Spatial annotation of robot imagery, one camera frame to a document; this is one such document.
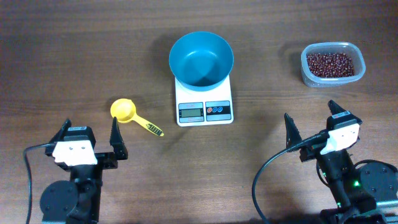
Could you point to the red beans in container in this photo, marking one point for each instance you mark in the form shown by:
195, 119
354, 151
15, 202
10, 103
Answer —
336, 65

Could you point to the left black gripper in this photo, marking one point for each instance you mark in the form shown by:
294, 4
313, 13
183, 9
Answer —
99, 157

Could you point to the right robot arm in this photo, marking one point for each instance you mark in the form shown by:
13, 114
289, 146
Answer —
363, 191

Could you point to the yellow measuring scoop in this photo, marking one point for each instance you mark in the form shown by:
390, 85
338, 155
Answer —
124, 110

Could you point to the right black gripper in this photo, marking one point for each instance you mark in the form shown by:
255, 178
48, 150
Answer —
324, 144

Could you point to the white digital kitchen scale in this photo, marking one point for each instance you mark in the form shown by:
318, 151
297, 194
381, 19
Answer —
201, 108

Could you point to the clear plastic bean container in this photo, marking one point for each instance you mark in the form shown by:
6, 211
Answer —
347, 48

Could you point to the blue plastic bowl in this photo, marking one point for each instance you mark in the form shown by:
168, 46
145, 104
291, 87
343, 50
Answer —
201, 60

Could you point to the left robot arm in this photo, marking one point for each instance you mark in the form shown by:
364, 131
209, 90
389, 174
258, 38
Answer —
77, 200

